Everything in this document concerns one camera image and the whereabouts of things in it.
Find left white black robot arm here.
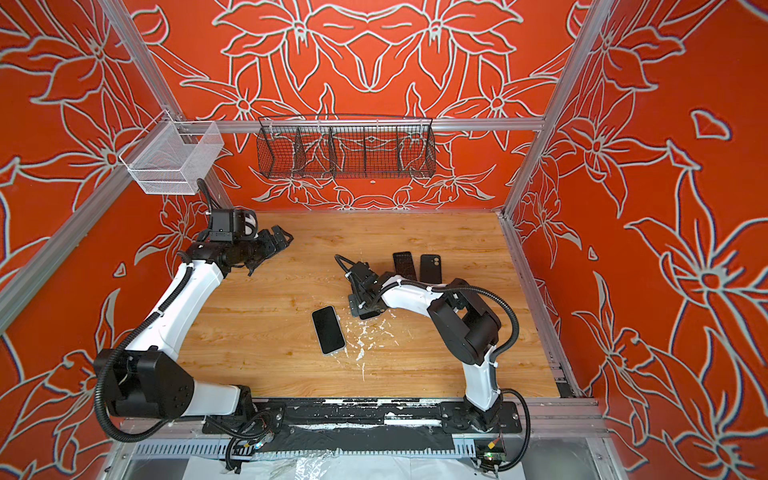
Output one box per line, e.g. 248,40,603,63
93,180,293,443

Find aluminium frame rails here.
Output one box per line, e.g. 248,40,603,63
1,1,590,479

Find clear plastic bin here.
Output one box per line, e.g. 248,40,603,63
120,121,224,196

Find black wire basket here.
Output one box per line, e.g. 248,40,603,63
256,115,437,180

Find phone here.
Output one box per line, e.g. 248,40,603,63
392,251,417,281
311,306,346,355

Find small green circuit board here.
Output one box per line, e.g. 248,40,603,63
476,440,506,471

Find dark phone case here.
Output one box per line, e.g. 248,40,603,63
419,254,443,284

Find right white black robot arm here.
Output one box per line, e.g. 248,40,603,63
334,254,520,432

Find phone in white case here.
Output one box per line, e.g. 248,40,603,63
311,306,346,355

